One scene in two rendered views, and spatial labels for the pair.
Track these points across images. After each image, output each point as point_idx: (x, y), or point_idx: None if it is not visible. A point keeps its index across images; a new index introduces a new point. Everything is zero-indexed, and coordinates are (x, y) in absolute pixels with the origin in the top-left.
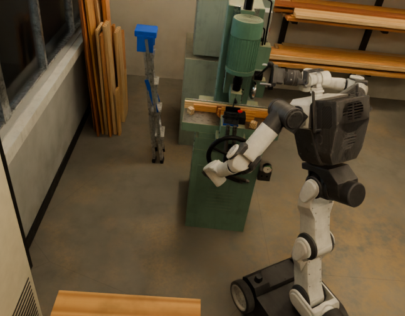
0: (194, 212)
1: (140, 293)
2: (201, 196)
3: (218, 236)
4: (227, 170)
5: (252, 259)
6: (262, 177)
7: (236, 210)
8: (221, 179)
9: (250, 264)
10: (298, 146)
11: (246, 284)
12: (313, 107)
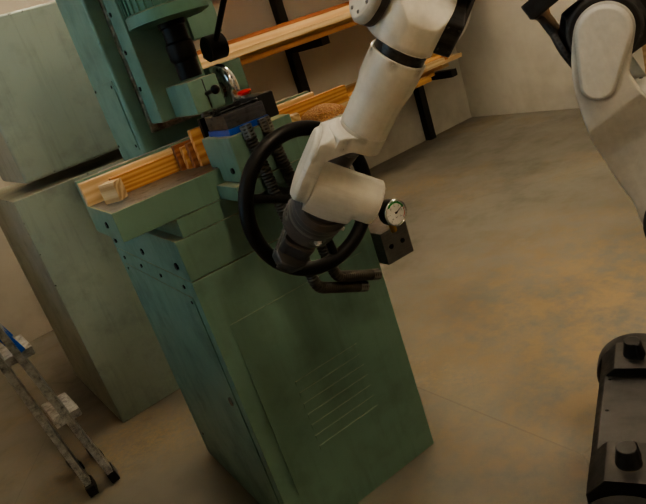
0: (300, 483)
1: None
2: (292, 418)
3: (399, 497)
4: (398, 68)
5: (523, 470)
6: (396, 249)
7: (389, 396)
8: (370, 179)
9: (533, 483)
10: None
11: (625, 497)
12: None
